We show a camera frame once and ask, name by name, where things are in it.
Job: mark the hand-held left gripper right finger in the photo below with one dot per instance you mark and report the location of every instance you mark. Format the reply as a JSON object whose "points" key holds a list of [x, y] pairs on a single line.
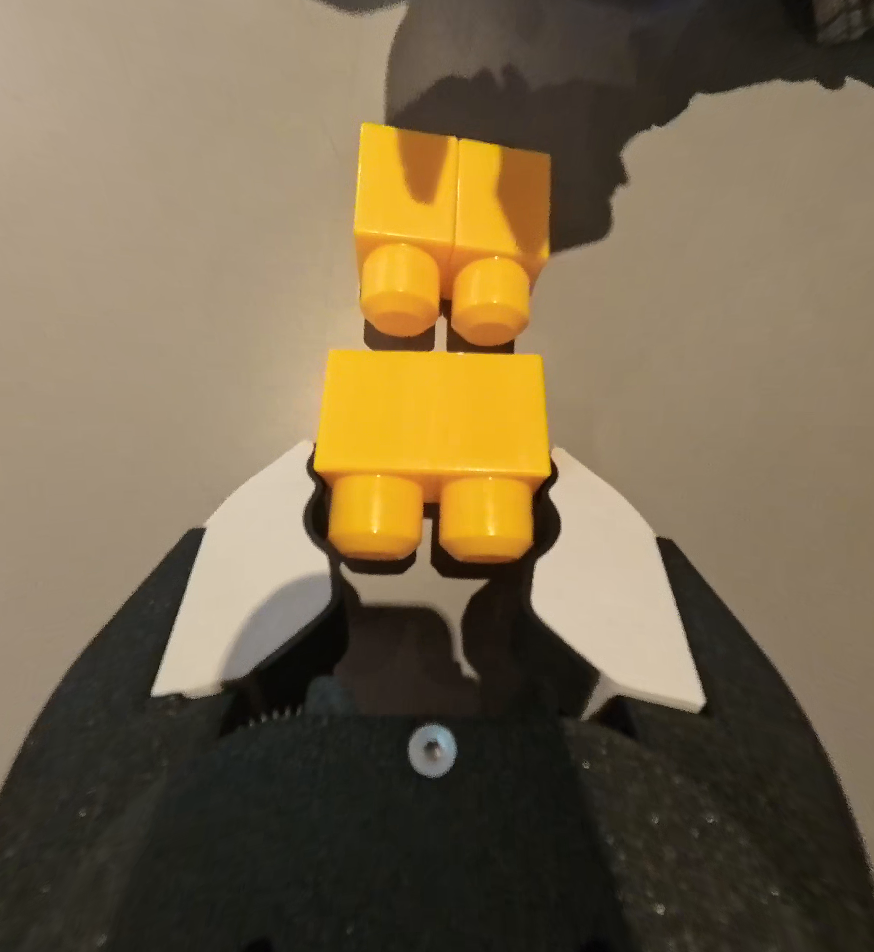
{"points": [[615, 610]]}

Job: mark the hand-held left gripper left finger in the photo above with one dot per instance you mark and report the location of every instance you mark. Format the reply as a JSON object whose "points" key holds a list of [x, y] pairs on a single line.
{"points": [[220, 565]]}

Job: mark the yellow two-stud mega block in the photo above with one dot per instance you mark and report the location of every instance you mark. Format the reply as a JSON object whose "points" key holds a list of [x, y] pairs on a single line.
{"points": [[429, 417]]}

